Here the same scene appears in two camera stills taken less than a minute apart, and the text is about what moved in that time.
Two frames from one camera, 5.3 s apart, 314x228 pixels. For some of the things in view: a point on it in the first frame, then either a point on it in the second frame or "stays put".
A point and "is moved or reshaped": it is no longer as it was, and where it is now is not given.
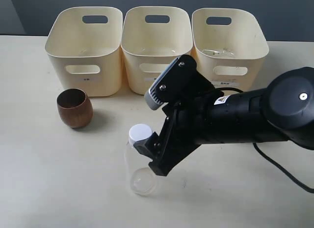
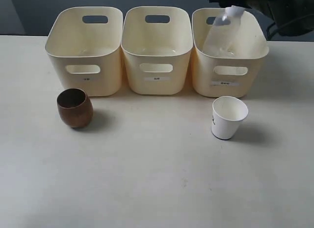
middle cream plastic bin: (152, 37) stays put
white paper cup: (226, 92) is moved or reshaped
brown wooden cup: (75, 107) stays put
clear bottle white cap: (141, 174) → (221, 38)
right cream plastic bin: (227, 43) stays put
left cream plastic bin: (84, 47) stays put
